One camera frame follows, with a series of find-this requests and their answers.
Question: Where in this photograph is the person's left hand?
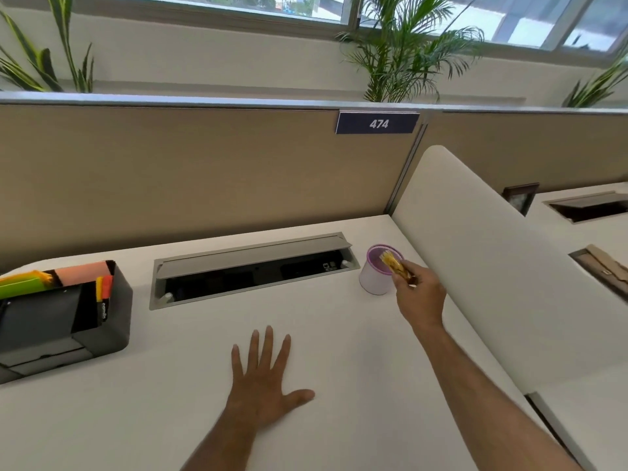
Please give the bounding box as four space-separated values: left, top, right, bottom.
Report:
231 326 316 432

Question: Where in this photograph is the person's right hand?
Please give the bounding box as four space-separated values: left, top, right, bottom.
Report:
392 262 447 333

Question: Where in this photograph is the bundle of yellow pencils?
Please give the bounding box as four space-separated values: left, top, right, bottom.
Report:
379 250 419 289

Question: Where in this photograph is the person's left forearm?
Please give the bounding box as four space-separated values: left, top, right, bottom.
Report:
181 407 263 471

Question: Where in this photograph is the person's right forearm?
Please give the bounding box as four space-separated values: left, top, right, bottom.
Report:
411 314 585 471

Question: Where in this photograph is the white purple-rimmed pen cup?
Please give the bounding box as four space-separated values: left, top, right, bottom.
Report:
358 243 406 296

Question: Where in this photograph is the white rounded side divider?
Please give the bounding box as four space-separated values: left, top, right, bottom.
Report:
391 144 628 396

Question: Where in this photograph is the black marker with orange cap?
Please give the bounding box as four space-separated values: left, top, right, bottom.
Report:
99 275 114 323

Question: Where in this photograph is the dark blue desk label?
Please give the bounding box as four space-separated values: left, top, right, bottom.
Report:
335 111 421 136

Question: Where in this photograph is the pink sticky note pad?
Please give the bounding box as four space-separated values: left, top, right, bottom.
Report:
53 262 113 291

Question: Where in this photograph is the beige partition panel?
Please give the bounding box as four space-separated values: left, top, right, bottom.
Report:
0 91 431 276
421 107 628 198

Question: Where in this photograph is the black desk organizer tray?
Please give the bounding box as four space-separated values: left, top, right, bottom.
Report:
0 260 133 386

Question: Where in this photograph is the brown cardboard piece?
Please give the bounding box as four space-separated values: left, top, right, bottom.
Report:
568 244 628 305

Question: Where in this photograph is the green sticky note pad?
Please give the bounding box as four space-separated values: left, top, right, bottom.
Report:
0 270 54 301

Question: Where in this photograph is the green palm plant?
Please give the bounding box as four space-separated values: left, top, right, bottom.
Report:
0 0 95 94
561 43 628 109
335 0 487 104

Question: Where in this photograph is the white framed window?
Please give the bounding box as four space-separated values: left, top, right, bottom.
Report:
112 0 628 53

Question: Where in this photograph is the grey desk cable tray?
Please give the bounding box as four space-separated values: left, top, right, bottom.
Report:
542 190 628 225
149 232 354 311

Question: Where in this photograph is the dark picture frame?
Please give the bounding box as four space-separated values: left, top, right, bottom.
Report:
502 183 541 217

